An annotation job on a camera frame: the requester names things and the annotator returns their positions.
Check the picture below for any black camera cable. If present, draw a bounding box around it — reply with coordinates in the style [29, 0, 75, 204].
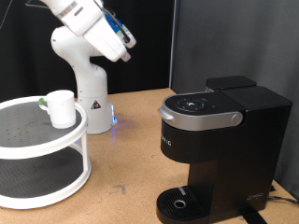
[24, 0, 131, 44]

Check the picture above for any white mug green-marked handle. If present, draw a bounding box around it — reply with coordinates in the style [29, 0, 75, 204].
[37, 90, 78, 130]

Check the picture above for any black tape strip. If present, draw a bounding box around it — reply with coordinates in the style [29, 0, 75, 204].
[239, 211, 269, 224]

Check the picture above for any white two-tier turntable shelf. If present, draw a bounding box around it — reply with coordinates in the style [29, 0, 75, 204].
[0, 95, 93, 210]

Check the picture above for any thin dark hanging cable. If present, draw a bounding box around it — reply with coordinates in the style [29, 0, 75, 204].
[0, 0, 15, 30]

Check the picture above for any black Keurig coffee machine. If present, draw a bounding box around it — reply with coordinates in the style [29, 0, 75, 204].
[155, 75, 293, 224]

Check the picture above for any braided machine power cable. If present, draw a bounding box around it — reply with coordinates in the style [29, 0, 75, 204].
[268, 195, 299, 205]

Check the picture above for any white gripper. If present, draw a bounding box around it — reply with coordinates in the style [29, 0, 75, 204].
[82, 16, 132, 63]

